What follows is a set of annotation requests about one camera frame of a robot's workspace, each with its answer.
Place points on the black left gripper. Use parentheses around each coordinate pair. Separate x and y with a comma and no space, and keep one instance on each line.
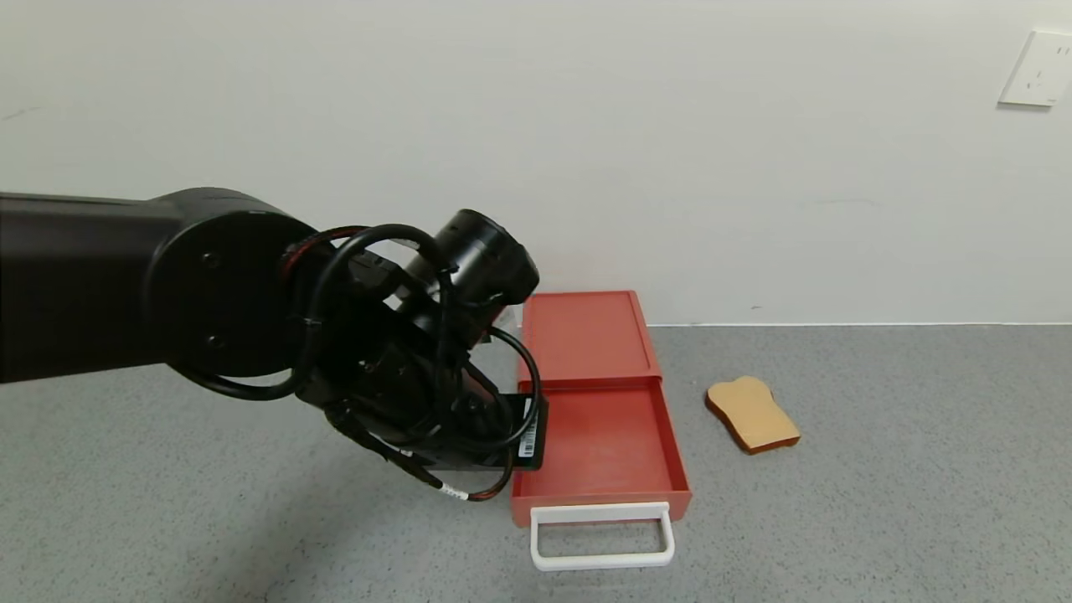
(531,433)

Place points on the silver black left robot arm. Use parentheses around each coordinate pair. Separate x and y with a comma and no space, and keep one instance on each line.
(84,285)

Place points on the toy toast slice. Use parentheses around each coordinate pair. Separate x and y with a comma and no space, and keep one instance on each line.
(754,417)

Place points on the white wall socket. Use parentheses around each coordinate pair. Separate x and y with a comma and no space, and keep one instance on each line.
(1038,69)

